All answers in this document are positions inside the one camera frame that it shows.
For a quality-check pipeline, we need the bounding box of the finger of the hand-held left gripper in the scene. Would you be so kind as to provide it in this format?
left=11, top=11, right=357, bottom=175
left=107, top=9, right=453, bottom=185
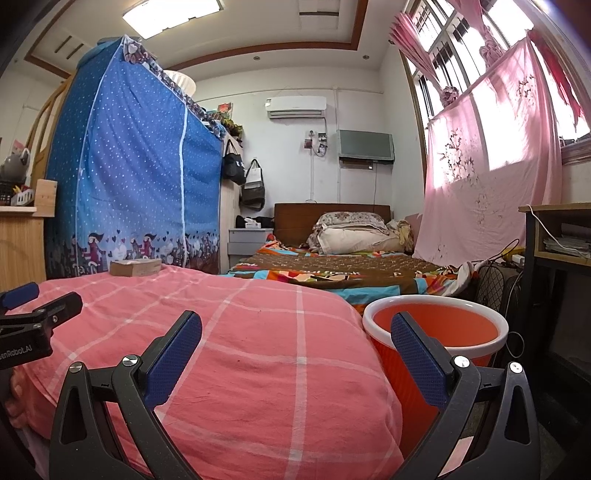
left=0, top=282, right=40, bottom=309
left=0, top=292, right=84, bottom=333

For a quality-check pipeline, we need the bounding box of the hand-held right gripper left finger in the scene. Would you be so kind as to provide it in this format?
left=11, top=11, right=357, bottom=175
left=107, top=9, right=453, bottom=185
left=48, top=310, right=204, bottom=480

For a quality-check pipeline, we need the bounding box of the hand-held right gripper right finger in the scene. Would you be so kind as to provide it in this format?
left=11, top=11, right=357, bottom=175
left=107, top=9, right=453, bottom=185
left=390, top=311, right=542, bottom=480

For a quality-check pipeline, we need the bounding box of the orange bucket with white rim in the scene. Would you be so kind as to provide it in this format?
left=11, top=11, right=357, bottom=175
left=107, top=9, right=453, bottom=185
left=362, top=296, right=509, bottom=457

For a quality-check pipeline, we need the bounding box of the wooden cabinet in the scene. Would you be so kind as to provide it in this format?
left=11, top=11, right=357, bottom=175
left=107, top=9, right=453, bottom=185
left=0, top=205, right=47, bottom=282

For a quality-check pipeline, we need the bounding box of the pink checked blanket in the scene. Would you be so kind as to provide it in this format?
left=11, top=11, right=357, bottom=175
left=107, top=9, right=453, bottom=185
left=0, top=264, right=404, bottom=480

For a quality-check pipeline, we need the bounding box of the flat cardboard box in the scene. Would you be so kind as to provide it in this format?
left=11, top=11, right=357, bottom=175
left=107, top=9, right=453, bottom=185
left=109, top=258, right=162, bottom=278

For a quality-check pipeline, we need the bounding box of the colourful patterned bed quilt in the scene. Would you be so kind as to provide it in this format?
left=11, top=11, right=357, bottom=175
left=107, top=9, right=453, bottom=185
left=219, top=235, right=481, bottom=305

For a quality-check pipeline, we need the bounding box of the small wooden board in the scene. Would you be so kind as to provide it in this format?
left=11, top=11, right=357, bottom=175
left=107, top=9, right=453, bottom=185
left=36, top=179, right=58, bottom=217

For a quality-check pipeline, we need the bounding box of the black quilted case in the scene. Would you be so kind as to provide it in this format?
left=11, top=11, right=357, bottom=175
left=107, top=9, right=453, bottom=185
left=478, top=263, right=525, bottom=333

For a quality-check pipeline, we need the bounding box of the pale yellow cloth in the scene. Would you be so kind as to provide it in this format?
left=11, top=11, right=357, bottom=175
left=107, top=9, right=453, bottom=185
left=388, top=219, right=414, bottom=252

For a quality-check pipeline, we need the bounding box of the cream pillow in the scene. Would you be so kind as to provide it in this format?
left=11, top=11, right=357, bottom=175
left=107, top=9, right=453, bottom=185
left=318, top=226, right=402, bottom=254

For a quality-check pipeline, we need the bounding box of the grey rounded ornament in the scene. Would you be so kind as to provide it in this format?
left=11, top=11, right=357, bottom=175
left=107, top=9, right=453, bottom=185
left=0, top=148, right=33, bottom=185

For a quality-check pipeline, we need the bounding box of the grey nightstand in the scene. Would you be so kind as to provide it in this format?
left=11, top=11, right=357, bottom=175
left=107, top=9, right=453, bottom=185
left=228, top=227, right=275, bottom=268

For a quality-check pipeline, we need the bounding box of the dark desk with wooden shelf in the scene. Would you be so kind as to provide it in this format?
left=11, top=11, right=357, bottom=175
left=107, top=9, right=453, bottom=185
left=518, top=203, right=591, bottom=384

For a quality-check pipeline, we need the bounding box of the tall white cupboard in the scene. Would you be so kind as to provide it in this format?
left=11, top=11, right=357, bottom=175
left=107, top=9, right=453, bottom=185
left=219, top=131, right=245, bottom=273

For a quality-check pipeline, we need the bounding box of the floral pillow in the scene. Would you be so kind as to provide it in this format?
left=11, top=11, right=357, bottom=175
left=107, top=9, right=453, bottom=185
left=314, top=211, right=386, bottom=229

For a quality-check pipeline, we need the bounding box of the blue dotted fabric wardrobe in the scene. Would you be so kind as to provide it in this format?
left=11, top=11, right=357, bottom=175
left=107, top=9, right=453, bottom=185
left=44, top=34, right=227, bottom=280

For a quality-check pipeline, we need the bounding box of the brown wooden headboard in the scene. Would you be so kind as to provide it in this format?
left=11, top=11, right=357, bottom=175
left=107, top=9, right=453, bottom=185
left=274, top=203, right=392, bottom=243

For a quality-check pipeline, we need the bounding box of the grey black tote bag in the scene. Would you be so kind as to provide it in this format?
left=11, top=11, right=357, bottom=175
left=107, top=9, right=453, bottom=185
left=240, top=159, right=266, bottom=210

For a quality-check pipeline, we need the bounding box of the stack of papers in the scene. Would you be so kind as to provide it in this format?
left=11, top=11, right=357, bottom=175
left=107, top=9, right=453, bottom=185
left=544, top=235, right=591, bottom=258

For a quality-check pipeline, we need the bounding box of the pink embroidered hanging sheet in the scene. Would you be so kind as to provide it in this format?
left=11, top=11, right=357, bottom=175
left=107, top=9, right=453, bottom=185
left=413, top=37, right=564, bottom=268

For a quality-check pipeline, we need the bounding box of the black handbag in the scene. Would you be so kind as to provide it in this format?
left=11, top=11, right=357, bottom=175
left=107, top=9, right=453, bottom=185
left=223, top=140, right=245, bottom=185

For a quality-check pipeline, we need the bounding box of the white plastic basin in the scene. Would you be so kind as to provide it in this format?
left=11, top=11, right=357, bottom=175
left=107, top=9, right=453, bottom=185
left=164, top=70, right=197, bottom=100

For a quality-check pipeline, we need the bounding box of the white air conditioner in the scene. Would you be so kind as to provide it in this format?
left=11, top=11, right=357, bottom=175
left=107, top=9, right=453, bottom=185
left=265, top=95, right=328, bottom=120

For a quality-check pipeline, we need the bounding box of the ceiling light panel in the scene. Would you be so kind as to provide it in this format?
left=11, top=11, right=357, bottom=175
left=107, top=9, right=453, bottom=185
left=122, top=0, right=225, bottom=40

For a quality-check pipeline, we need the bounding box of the pink window curtain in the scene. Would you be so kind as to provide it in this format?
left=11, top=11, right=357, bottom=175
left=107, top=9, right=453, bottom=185
left=390, top=0, right=509, bottom=107

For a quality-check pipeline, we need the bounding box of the wooden shelf frame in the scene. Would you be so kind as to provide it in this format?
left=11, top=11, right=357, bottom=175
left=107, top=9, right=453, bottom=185
left=23, top=69, right=77, bottom=185

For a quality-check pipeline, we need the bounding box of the white cable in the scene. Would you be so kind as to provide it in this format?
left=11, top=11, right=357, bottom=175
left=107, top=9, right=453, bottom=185
left=529, top=205, right=583, bottom=256

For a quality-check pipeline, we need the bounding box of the wall mounted television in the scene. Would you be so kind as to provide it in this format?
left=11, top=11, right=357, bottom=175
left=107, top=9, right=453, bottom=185
left=336, top=130, right=394, bottom=162

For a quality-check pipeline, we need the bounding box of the window with frame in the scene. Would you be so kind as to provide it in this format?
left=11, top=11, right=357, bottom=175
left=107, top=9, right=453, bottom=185
left=402, top=0, right=591, bottom=148

